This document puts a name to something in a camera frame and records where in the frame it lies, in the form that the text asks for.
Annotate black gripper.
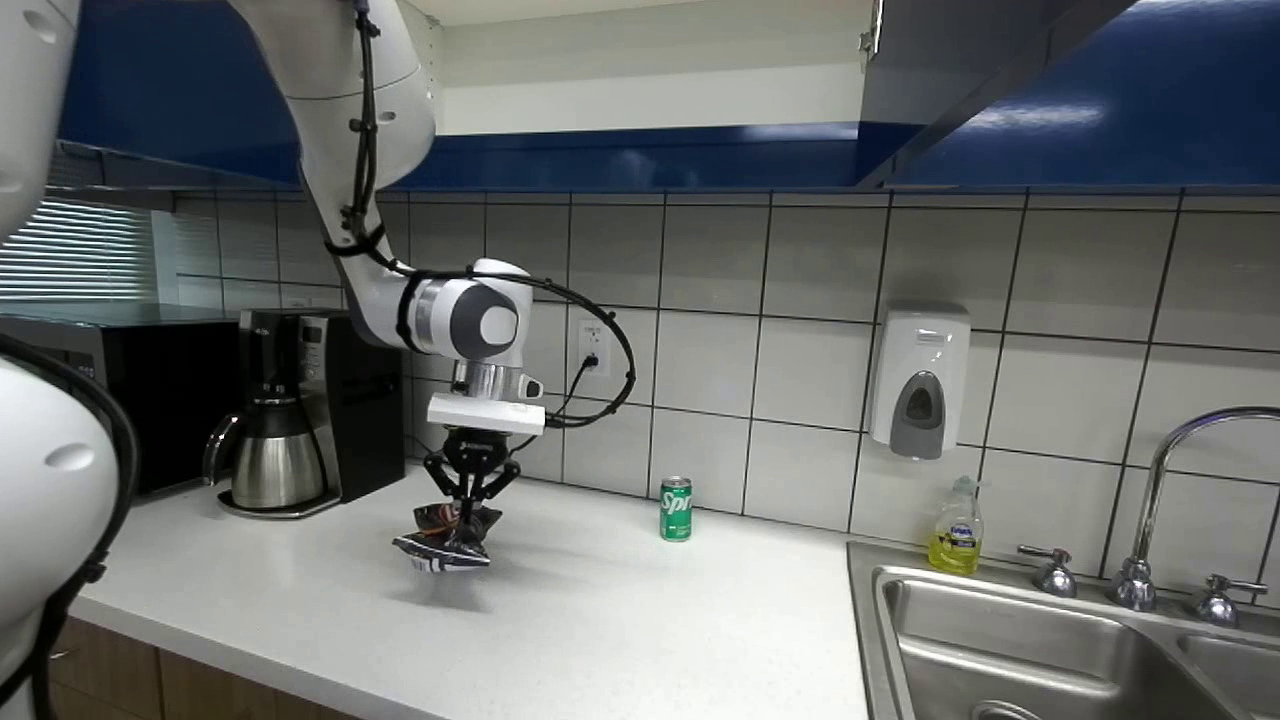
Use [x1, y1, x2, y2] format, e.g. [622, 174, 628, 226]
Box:
[419, 428, 526, 529]

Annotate black snack pack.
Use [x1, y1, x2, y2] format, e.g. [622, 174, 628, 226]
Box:
[387, 496, 504, 582]

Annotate wooden base cabinet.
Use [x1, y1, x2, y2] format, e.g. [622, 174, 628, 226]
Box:
[44, 618, 353, 720]

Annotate blue cabinet door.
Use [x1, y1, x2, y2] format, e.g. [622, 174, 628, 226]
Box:
[858, 0, 1140, 193]
[52, 0, 311, 189]

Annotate black coffee maker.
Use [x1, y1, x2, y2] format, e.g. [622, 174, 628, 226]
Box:
[235, 308, 407, 520]

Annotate steel coffee carafe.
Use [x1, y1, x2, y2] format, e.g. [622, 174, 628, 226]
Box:
[199, 384, 339, 516]

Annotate green soda can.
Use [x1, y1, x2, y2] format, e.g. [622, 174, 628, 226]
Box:
[658, 474, 701, 543]

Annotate black microwave oven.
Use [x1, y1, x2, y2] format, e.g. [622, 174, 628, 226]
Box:
[0, 313, 252, 500]

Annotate white window blinds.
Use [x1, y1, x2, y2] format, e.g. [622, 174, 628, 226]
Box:
[0, 198, 168, 320]

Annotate white robot body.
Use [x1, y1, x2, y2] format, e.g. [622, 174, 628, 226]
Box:
[0, 330, 146, 720]

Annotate yellow dish soap bottle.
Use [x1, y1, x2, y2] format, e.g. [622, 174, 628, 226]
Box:
[924, 477, 989, 582]

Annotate stainless steel sink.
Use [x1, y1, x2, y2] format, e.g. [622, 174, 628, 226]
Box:
[845, 538, 1280, 720]

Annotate chrome gooseneck faucet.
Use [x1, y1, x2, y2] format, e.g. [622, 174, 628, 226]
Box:
[1110, 405, 1280, 618]

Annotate black power cord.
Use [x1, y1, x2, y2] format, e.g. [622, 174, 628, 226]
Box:
[553, 352, 600, 418]

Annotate white wall outlet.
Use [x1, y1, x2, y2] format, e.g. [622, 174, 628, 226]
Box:
[567, 313, 622, 391]

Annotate white wall soap dispenser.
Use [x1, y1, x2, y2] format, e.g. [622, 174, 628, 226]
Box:
[868, 308, 978, 465]

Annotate chrome faucet handle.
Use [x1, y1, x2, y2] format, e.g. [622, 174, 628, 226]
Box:
[1013, 539, 1086, 601]
[1194, 571, 1272, 629]

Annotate blue neighbouring wall cabinet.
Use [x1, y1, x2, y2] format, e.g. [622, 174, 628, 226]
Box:
[903, 0, 1280, 198]

